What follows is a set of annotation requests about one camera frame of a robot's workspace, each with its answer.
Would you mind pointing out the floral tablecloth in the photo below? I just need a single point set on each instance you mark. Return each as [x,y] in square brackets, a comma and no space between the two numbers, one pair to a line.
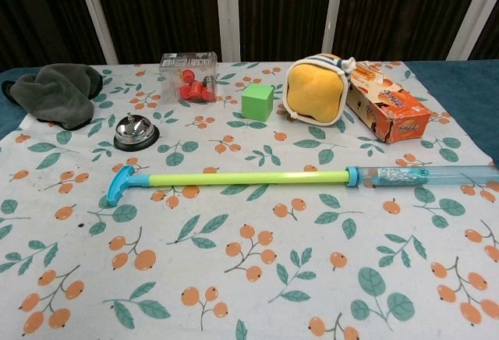
[249,258]

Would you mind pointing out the yellow plush pouch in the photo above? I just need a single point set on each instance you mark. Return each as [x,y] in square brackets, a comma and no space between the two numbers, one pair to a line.
[312,90]

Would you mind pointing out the clear box with red pieces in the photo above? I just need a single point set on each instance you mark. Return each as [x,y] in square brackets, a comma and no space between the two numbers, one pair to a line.
[187,71]

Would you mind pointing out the orange snack box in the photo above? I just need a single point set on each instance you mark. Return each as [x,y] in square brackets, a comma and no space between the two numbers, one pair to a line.
[393,110]

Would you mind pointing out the white frame post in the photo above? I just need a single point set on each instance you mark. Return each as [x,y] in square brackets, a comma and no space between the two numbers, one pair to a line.
[473,8]
[228,12]
[337,4]
[95,16]

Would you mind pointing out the green blue long stick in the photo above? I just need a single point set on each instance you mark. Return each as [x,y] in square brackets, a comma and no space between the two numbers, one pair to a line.
[234,178]

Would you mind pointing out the green cube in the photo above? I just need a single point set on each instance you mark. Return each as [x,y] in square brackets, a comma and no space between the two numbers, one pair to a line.
[255,102]

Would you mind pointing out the dark brown curtain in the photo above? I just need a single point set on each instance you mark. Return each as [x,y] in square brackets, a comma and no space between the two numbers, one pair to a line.
[167,4]

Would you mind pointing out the crumpled grey cloth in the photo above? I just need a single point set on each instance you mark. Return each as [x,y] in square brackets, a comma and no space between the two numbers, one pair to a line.
[50,90]

